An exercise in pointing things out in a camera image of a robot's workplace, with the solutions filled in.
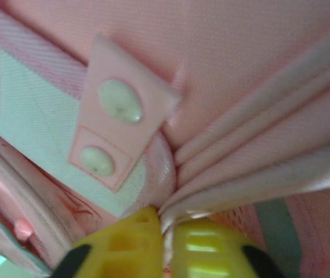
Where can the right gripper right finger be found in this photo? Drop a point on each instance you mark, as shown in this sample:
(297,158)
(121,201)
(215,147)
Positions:
(205,249)

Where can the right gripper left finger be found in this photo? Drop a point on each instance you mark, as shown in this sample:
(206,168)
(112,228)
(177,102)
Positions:
(118,249)

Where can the pink student backpack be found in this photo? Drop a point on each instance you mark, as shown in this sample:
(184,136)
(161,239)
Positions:
(225,58)

